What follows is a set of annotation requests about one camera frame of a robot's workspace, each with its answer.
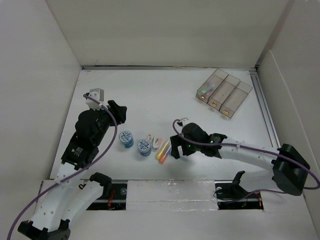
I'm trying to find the blue slime jar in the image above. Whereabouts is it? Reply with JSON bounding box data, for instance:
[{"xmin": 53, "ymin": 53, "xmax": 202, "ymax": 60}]
[
  {"xmin": 137, "ymin": 139, "xmax": 152, "ymax": 157},
  {"xmin": 119, "ymin": 130, "xmax": 134, "ymax": 148}
]

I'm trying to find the clear organizer bin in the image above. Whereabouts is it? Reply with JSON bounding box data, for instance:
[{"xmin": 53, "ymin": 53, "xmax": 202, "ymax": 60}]
[
  {"xmin": 219, "ymin": 81, "xmax": 253, "ymax": 119},
  {"xmin": 208, "ymin": 74, "xmax": 241, "ymax": 110},
  {"xmin": 196, "ymin": 68, "xmax": 229, "ymax": 103}
]

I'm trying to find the left blue slime jar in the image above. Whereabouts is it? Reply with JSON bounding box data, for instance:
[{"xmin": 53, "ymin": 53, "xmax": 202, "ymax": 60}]
[{"xmin": 119, "ymin": 130, "xmax": 134, "ymax": 148}]

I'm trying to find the green highlighter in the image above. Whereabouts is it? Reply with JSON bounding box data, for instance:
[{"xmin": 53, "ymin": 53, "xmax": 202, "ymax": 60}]
[{"xmin": 201, "ymin": 86, "xmax": 211, "ymax": 95}]

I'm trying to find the orange highlighter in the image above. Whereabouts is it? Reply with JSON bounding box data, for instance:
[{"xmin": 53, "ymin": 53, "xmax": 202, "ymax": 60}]
[{"xmin": 158, "ymin": 145, "xmax": 172, "ymax": 165}]

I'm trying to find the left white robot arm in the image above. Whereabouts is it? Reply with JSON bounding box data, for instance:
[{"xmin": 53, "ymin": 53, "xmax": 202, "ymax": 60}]
[{"xmin": 17, "ymin": 97, "xmax": 127, "ymax": 240}]

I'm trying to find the right clear organizer bin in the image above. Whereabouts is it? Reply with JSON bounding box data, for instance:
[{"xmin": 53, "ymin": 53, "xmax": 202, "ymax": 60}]
[{"xmin": 219, "ymin": 81, "xmax": 253, "ymax": 119}]

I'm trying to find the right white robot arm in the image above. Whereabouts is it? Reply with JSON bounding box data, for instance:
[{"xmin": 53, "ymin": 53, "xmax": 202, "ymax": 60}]
[{"xmin": 170, "ymin": 119, "xmax": 311, "ymax": 201}]

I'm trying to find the left clear organizer bin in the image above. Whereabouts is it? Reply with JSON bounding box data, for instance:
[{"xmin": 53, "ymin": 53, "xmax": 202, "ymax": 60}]
[{"xmin": 196, "ymin": 68, "xmax": 229, "ymax": 103}]

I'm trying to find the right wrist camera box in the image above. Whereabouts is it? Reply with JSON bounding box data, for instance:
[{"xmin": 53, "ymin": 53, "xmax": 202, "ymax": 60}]
[{"xmin": 176, "ymin": 117, "xmax": 189, "ymax": 127}]

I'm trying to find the middle clear organizer bin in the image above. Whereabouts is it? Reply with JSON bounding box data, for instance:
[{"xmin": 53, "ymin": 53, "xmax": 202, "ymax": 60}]
[{"xmin": 208, "ymin": 74, "xmax": 241, "ymax": 110}]

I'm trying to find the aluminium rail back edge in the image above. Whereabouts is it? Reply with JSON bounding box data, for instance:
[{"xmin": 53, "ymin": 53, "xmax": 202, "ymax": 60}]
[{"xmin": 81, "ymin": 64, "xmax": 260, "ymax": 70}]

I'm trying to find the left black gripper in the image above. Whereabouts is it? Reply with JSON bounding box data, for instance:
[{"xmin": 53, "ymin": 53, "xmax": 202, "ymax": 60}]
[{"xmin": 90, "ymin": 100, "xmax": 126, "ymax": 145}]

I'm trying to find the yellow highlighter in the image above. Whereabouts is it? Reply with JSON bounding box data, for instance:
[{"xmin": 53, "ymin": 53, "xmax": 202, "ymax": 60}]
[{"xmin": 155, "ymin": 140, "xmax": 170, "ymax": 161}]

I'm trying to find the pink mini stapler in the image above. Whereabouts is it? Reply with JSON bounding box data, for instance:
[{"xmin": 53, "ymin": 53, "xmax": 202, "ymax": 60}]
[{"xmin": 152, "ymin": 136, "xmax": 163, "ymax": 150}]

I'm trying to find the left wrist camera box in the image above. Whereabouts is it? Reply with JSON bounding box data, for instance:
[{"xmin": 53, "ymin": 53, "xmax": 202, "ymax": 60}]
[{"xmin": 85, "ymin": 88, "xmax": 104, "ymax": 110}]

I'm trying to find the right blue slime jar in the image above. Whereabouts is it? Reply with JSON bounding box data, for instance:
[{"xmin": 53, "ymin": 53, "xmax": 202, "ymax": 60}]
[{"xmin": 137, "ymin": 139, "xmax": 152, "ymax": 157}]

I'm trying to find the white staple box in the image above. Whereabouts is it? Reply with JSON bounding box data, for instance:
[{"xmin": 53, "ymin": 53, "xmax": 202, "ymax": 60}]
[{"xmin": 146, "ymin": 134, "xmax": 155, "ymax": 144}]

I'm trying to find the front black mounting rail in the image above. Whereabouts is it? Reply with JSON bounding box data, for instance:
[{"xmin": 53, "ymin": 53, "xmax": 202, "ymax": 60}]
[{"xmin": 88, "ymin": 181, "xmax": 264, "ymax": 211}]

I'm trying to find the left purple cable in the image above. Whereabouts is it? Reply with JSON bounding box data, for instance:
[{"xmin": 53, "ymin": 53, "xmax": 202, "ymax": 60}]
[{"xmin": 6, "ymin": 93, "xmax": 118, "ymax": 238}]

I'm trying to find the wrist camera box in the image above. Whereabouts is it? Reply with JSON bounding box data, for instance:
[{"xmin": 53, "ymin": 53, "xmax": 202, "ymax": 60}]
[
  {"xmin": 85, "ymin": 88, "xmax": 104, "ymax": 110},
  {"xmin": 176, "ymin": 117, "xmax": 189, "ymax": 127}
]

